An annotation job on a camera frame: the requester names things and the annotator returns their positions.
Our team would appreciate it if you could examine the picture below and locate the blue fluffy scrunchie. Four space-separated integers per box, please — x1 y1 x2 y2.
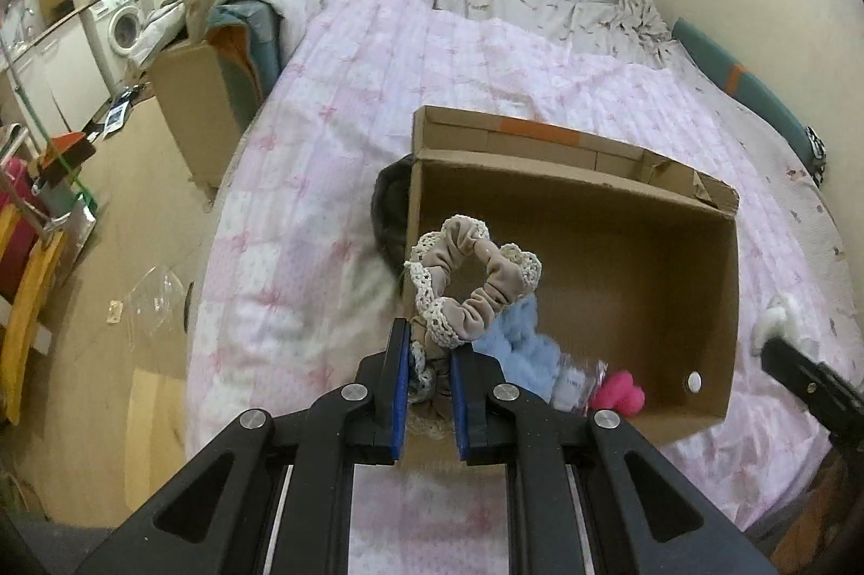
472 295 564 407

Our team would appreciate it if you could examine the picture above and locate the clear plastic bag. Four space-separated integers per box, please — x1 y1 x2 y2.
550 355 612 414

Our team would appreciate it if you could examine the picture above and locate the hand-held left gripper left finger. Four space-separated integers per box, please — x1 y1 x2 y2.
74 319 413 575

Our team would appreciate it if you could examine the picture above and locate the red case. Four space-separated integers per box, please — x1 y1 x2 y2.
0 157 38 299

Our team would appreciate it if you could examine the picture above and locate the green mop handle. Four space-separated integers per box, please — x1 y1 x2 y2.
0 42 99 212

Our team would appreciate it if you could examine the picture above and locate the tall cardboard box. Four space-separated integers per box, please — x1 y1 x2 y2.
147 38 247 191

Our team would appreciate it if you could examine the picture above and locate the dark striped cloth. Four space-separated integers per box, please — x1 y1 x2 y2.
371 160 414 279

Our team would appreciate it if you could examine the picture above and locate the yellow board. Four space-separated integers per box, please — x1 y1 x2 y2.
0 204 69 424

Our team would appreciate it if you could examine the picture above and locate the beige lace scrunchie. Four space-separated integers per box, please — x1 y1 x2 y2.
403 215 543 410

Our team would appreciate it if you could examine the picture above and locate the white fluffy scrunchie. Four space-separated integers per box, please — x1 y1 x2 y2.
752 293 798 356

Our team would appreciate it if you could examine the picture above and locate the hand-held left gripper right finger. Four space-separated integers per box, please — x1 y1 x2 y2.
449 346 780 575

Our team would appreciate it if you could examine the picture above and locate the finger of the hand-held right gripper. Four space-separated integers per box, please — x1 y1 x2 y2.
759 334 864 456

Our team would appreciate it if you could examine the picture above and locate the orange dustpan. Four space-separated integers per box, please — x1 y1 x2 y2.
37 133 99 175

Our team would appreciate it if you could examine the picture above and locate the bed with pink quilt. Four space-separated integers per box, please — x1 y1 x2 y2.
185 0 864 575

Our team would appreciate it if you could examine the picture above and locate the pink plush toy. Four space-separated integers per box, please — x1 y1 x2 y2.
594 369 645 414

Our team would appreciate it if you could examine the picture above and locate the black and white patterned cloth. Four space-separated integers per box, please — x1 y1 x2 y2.
803 126 828 186

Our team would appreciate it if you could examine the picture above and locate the white washing machine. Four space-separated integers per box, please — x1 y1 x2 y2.
84 0 146 77

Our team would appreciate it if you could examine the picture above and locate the teal and orange cushion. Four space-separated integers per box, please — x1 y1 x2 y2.
206 1 281 110

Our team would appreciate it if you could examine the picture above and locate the teal bolster with orange band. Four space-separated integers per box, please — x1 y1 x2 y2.
671 17 821 164

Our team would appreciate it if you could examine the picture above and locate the clear plastic wrap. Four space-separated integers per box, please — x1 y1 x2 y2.
125 268 193 340

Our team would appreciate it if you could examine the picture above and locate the white counter cabinet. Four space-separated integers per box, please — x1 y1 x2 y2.
0 11 112 131

